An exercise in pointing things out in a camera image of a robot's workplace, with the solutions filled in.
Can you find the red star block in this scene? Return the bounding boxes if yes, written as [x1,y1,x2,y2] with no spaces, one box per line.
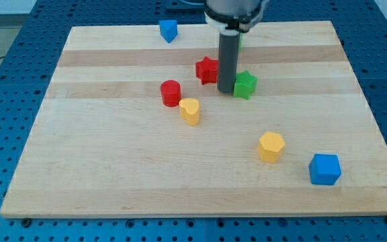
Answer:
[196,56,218,85]

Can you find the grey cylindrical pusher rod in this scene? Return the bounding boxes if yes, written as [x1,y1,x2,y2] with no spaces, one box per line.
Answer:
[217,32,240,93]

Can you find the grey robot arm flange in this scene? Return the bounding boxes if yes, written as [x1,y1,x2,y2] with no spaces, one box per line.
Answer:
[204,0,269,36]

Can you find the green star block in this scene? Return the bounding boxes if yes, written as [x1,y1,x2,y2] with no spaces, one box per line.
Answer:
[233,71,257,99]

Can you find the yellow heart block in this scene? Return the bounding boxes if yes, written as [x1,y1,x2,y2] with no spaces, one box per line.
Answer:
[179,98,200,126]

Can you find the red cylinder block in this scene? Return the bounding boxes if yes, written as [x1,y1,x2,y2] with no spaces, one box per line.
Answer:
[160,80,181,107]

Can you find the wooden board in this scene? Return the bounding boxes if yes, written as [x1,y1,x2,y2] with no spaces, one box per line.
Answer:
[0,21,387,218]

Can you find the yellow hexagon block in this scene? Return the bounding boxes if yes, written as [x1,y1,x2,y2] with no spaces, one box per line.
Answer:
[257,132,286,163]

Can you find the blue triangle block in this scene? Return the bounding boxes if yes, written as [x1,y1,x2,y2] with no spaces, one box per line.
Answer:
[159,19,178,43]

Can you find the green block behind rod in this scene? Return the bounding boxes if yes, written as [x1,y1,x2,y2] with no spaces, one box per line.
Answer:
[238,34,243,52]

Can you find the blue cube block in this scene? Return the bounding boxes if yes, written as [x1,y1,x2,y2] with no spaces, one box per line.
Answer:
[308,153,342,186]

